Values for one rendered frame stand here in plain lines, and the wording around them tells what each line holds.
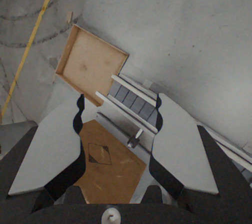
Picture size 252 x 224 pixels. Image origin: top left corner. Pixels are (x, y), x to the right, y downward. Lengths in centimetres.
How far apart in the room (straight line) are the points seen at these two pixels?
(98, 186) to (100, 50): 51
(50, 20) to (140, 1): 192
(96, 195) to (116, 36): 55
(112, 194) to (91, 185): 6
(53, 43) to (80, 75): 162
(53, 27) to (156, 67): 199
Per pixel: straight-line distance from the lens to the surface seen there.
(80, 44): 71
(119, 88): 51
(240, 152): 52
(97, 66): 62
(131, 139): 45
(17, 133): 244
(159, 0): 60
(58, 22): 227
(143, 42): 55
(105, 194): 41
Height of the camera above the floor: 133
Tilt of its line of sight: 66 degrees down
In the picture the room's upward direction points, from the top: 100 degrees counter-clockwise
